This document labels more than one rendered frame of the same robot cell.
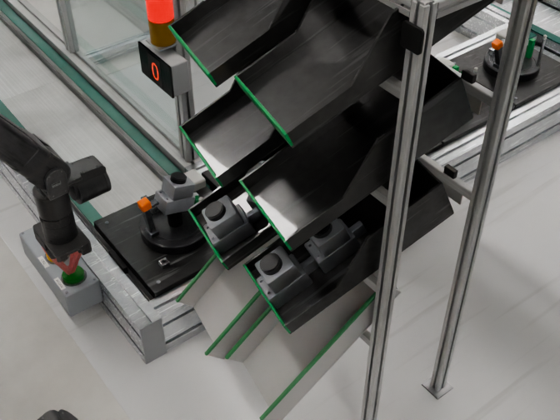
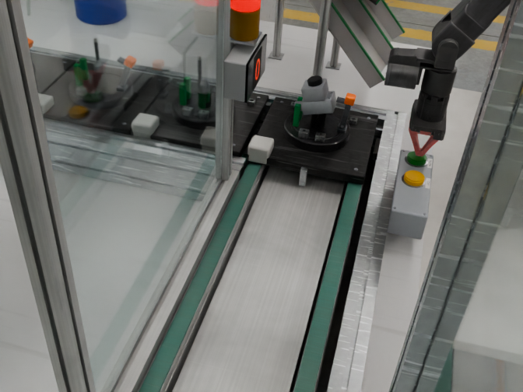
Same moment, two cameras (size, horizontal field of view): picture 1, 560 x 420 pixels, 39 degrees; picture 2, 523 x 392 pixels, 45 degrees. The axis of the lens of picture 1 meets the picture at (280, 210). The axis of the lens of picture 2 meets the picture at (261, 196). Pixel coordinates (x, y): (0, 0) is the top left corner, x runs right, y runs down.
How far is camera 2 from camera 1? 2.20 m
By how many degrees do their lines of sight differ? 87
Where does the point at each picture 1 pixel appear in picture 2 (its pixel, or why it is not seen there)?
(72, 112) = (216, 351)
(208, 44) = not seen: outside the picture
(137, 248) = (357, 141)
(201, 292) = (366, 74)
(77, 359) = (436, 177)
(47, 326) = (438, 207)
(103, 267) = (387, 156)
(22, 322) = not seen: hidden behind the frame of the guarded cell
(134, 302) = (391, 127)
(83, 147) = (267, 290)
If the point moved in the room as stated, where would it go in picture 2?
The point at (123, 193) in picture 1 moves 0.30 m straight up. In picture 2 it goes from (295, 217) to (310, 79)
